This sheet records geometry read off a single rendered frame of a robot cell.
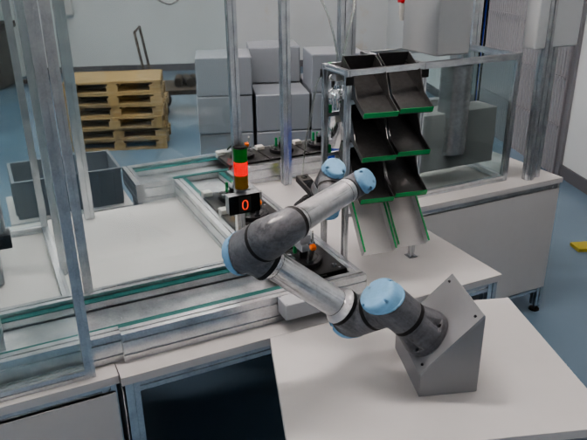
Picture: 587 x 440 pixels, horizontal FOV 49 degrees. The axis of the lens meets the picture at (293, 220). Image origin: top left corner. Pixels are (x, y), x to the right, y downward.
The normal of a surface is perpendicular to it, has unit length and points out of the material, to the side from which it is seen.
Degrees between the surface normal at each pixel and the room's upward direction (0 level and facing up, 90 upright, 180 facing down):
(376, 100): 25
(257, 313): 90
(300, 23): 90
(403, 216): 45
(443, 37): 90
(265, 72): 90
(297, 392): 0
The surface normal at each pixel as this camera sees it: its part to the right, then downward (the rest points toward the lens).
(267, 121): 0.15, 0.39
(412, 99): 0.11, -0.68
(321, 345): -0.01, -0.92
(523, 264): 0.44, 0.35
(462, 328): -0.72, -0.60
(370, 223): 0.18, -0.39
